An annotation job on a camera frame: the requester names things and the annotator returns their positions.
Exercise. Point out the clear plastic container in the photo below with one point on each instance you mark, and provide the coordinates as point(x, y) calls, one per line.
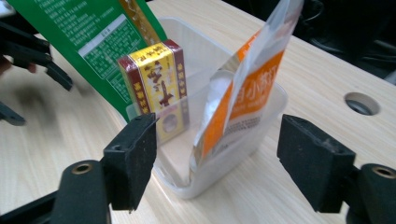
point(202, 183)

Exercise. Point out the green seasoning packet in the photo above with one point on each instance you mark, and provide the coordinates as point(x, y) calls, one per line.
point(77, 28)

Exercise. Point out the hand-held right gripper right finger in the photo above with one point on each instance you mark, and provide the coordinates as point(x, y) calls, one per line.
point(311, 161)

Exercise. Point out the orange and clear food packet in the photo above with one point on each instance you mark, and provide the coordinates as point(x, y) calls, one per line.
point(255, 87)

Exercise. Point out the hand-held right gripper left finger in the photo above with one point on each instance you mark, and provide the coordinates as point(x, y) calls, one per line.
point(130, 161)

